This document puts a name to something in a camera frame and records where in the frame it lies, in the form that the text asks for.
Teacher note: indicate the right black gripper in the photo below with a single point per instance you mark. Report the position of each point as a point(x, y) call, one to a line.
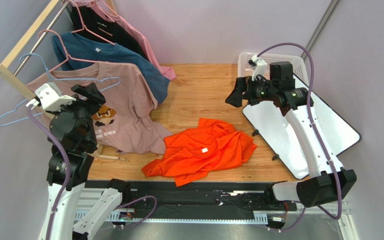
point(244, 88)

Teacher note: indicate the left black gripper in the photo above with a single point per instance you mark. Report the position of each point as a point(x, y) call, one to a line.
point(94, 107)

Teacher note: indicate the orange t-shirt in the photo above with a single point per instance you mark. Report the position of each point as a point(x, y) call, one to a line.
point(214, 145)

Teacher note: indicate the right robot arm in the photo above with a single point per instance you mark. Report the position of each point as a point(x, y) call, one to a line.
point(329, 180)

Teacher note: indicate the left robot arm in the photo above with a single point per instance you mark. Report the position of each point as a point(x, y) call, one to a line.
point(72, 135)

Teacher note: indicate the pink hanger on blue shirt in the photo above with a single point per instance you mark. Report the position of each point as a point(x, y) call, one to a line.
point(75, 52)

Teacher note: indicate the blue t-shirt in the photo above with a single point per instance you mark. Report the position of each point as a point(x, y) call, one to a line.
point(157, 83)

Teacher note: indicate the mauve pixel-print t-shirt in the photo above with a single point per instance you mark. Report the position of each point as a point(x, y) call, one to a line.
point(124, 121)

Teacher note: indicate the black t-shirt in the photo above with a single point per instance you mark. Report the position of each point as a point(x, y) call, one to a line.
point(94, 27)

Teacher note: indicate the pink t-shirt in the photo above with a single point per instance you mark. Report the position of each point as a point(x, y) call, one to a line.
point(143, 42)

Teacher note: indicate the white plastic basket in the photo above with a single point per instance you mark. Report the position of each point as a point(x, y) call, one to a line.
point(300, 73)

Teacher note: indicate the whiteboard with red writing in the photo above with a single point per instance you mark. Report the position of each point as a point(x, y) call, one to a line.
point(280, 136)

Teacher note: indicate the metal rack rod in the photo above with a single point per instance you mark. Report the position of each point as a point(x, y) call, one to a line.
point(41, 37)

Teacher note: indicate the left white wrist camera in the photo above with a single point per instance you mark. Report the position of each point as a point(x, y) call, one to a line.
point(50, 98)

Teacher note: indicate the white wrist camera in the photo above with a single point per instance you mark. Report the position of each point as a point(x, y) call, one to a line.
point(259, 67)
point(50, 98)

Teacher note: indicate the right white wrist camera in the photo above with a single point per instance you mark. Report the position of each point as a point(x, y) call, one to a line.
point(259, 67)

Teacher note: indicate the wooden clothes rack frame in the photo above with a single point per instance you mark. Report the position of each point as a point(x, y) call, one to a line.
point(14, 82)

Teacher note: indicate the aluminium mounting frame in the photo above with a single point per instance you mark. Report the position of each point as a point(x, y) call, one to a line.
point(318, 213)

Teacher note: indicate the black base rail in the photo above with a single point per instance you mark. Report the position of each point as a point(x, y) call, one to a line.
point(202, 200)

